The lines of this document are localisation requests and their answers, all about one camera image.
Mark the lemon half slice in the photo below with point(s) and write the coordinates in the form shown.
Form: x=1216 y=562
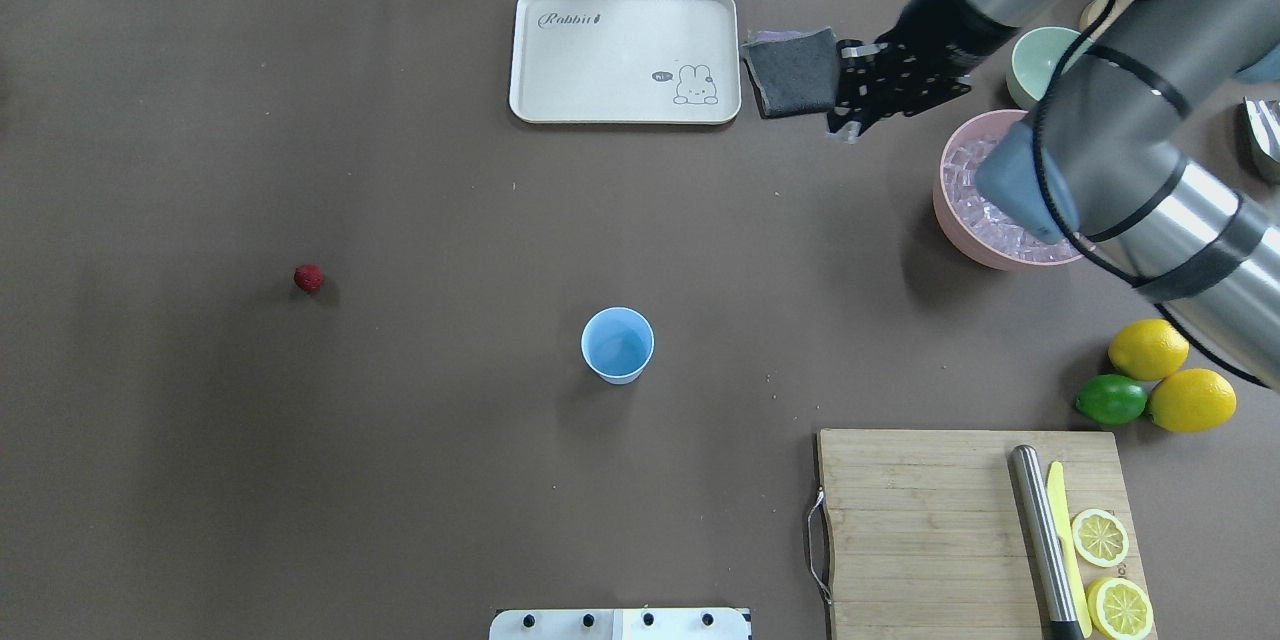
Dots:
x=1100 y=538
x=1120 y=609

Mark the wooden glass stand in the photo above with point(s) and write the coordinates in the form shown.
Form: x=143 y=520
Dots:
x=1099 y=15

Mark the yellow lemon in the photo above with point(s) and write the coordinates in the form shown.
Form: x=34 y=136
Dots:
x=1148 y=350
x=1193 y=400

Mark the light blue plastic cup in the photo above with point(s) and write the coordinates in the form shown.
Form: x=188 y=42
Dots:
x=617 y=344

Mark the cream rabbit tray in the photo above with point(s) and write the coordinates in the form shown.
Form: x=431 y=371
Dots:
x=669 y=62

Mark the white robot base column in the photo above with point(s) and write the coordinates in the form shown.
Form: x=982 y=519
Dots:
x=623 y=623

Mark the grey folded cloth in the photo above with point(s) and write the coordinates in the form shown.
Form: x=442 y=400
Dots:
x=793 y=72

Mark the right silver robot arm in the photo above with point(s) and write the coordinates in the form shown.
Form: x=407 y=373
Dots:
x=1098 y=155

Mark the yellow plastic knife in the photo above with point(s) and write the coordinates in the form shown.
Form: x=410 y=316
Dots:
x=1056 y=491

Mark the green lime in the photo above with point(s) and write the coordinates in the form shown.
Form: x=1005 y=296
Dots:
x=1112 y=399

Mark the green bowl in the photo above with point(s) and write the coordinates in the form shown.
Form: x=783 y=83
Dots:
x=1033 y=59

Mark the red strawberry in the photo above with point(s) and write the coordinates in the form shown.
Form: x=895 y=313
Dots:
x=308 y=278

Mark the wooden cutting board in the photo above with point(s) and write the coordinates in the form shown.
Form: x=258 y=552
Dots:
x=924 y=536

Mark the pile of ice cubes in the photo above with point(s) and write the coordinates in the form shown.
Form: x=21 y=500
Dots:
x=975 y=195

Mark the steel muddler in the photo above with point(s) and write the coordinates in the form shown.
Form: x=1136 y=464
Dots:
x=1047 y=553

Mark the pink bowl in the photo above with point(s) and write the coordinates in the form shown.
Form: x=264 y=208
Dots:
x=960 y=220

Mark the metal ice scoop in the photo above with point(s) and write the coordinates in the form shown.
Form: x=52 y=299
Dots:
x=1261 y=128

